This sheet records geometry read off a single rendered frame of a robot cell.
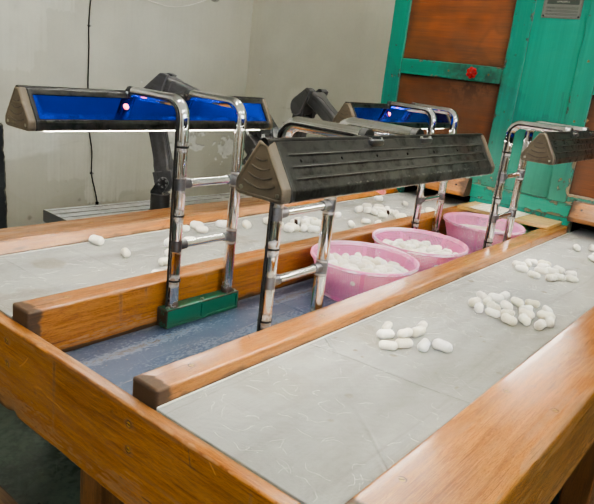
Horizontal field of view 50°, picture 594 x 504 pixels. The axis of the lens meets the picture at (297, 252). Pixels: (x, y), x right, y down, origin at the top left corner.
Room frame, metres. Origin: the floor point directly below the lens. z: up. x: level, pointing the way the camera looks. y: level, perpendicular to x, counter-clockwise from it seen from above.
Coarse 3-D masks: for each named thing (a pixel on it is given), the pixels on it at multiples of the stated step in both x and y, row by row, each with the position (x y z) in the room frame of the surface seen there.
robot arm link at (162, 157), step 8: (152, 136) 2.01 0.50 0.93; (160, 136) 2.01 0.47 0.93; (168, 136) 2.05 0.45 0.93; (152, 144) 2.01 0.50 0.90; (160, 144) 2.01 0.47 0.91; (168, 144) 2.03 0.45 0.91; (152, 152) 2.01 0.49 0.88; (160, 152) 2.01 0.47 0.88; (168, 152) 2.02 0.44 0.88; (160, 160) 2.01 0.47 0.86; (168, 160) 2.01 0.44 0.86; (160, 168) 2.00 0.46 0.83; (168, 168) 2.00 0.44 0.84; (160, 176) 2.00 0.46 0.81; (168, 176) 2.00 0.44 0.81; (168, 184) 2.00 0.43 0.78
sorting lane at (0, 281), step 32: (256, 224) 1.79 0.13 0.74; (0, 256) 1.26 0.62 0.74; (32, 256) 1.29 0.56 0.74; (64, 256) 1.31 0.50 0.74; (96, 256) 1.34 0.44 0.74; (160, 256) 1.39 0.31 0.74; (192, 256) 1.42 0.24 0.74; (0, 288) 1.09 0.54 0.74; (32, 288) 1.11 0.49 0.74; (64, 288) 1.13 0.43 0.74
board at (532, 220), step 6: (462, 204) 2.30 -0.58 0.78; (468, 204) 2.31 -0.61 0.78; (474, 204) 2.32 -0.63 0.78; (468, 210) 2.25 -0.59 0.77; (474, 210) 2.24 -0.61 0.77; (480, 210) 2.22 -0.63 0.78; (522, 216) 2.20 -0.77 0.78; (528, 216) 2.21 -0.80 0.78; (534, 216) 2.23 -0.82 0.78; (522, 222) 2.13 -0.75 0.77; (528, 222) 2.12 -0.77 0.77; (534, 222) 2.12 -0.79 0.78; (540, 222) 2.13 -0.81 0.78; (546, 222) 2.14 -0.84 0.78; (552, 222) 2.16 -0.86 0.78; (558, 222) 2.17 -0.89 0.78; (546, 228) 2.08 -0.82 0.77
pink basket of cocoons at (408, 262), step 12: (312, 252) 1.47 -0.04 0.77; (336, 252) 1.59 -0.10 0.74; (360, 252) 1.61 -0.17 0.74; (372, 252) 1.61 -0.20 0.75; (396, 252) 1.58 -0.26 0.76; (408, 264) 1.53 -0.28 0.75; (336, 276) 1.39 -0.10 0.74; (348, 276) 1.37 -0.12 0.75; (360, 276) 1.36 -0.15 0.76; (372, 276) 1.36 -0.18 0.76; (384, 276) 1.36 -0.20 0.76; (396, 276) 1.37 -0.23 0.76; (336, 288) 1.40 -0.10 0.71; (348, 288) 1.38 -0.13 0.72; (360, 288) 1.37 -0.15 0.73; (372, 288) 1.37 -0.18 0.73; (336, 300) 1.41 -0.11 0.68
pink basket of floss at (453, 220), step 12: (444, 216) 2.08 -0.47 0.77; (456, 216) 2.17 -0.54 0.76; (468, 216) 2.19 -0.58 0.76; (480, 216) 2.19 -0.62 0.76; (456, 228) 1.99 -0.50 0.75; (468, 228) 1.95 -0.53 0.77; (504, 228) 2.14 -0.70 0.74; (516, 228) 2.09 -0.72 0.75; (468, 240) 1.97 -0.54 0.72; (480, 240) 1.95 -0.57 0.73; (468, 252) 1.98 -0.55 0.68
